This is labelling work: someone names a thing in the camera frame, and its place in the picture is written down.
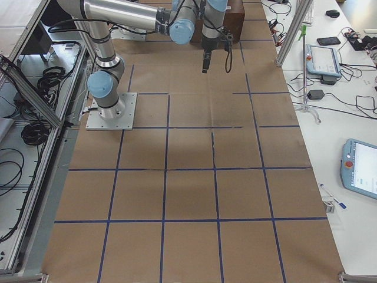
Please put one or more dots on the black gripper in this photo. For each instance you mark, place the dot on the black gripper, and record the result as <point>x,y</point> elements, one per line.
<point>208,43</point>

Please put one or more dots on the dark wooden drawer box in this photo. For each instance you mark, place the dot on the dark wooden drawer box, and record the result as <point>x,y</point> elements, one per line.
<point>233,21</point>

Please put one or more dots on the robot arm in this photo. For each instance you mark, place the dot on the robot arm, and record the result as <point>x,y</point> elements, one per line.
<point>97,21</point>

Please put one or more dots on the black power adapter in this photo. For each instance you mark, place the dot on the black power adapter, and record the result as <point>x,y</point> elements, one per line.
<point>315,94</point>

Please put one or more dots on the teach pendant tablet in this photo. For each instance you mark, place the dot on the teach pendant tablet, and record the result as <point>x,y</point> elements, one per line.
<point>322,60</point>

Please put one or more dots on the black smartphone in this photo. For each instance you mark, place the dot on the black smartphone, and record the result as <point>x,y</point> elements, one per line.
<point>328,41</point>

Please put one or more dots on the black computer mouse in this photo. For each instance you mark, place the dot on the black computer mouse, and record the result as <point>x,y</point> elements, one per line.
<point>333,13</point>

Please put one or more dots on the blue white pen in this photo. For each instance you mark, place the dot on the blue white pen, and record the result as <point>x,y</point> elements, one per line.
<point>341,204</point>

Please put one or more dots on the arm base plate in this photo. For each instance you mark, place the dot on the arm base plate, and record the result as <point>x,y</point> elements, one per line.
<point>119,117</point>

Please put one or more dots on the green handled grabber stick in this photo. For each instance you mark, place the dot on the green handled grabber stick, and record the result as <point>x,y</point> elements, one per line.
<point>304,107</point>

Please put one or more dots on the aluminium frame post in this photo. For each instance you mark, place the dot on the aluminium frame post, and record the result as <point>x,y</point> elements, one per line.
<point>303,18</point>

